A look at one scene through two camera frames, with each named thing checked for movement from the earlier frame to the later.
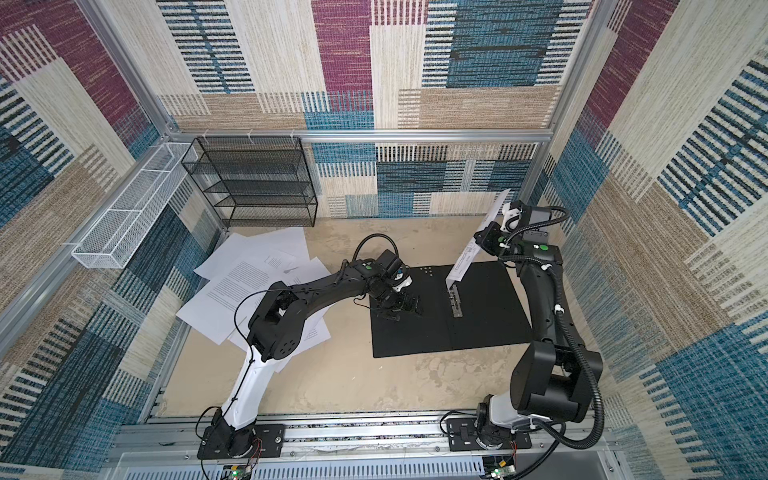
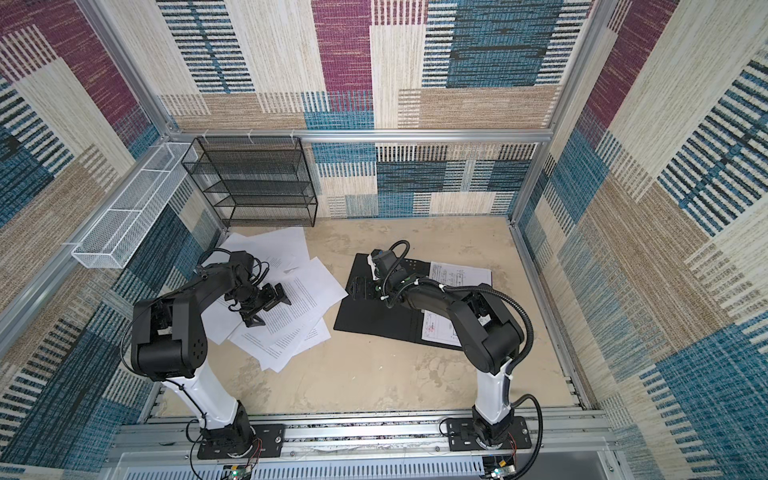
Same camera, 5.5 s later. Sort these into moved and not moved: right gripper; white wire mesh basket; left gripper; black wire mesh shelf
Moved: left gripper; right gripper
Not moved: white wire mesh basket; black wire mesh shelf
